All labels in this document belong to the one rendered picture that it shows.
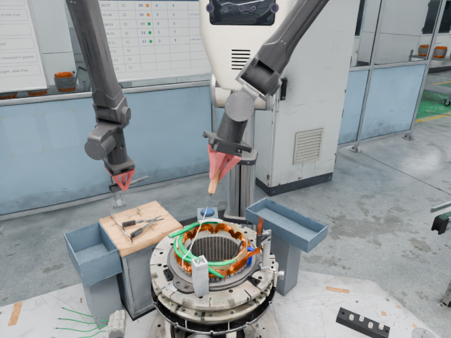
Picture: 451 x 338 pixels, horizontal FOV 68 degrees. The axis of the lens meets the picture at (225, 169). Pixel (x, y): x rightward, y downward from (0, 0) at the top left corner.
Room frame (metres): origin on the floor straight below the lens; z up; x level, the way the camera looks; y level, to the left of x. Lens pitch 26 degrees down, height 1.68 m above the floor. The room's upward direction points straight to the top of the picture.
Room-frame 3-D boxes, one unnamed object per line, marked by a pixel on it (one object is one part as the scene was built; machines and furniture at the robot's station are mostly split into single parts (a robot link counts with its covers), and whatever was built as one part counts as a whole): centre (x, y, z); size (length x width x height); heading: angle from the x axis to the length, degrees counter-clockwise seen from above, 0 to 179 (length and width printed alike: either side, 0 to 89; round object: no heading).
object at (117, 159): (0.89, 0.31, 1.29); 0.10 x 0.07 x 0.07; 36
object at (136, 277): (0.87, 0.27, 0.91); 0.19 x 0.19 x 0.26; 37
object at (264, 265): (0.64, -0.10, 1.15); 0.03 x 0.02 x 0.12; 110
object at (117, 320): (0.72, 0.33, 0.80); 0.10 x 0.05 x 0.04; 10
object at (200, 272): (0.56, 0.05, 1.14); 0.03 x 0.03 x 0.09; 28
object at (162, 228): (0.87, 0.27, 1.05); 0.20 x 0.19 x 0.02; 127
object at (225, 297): (0.68, 0.03, 1.09); 0.32 x 0.32 x 0.01
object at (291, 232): (0.91, -0.19, 0.92); 0.25 x 0.11 x 0.28; 45
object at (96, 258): (0.78, 0.39, 0.92); 0.17 x 0.11 x 0.28; 37
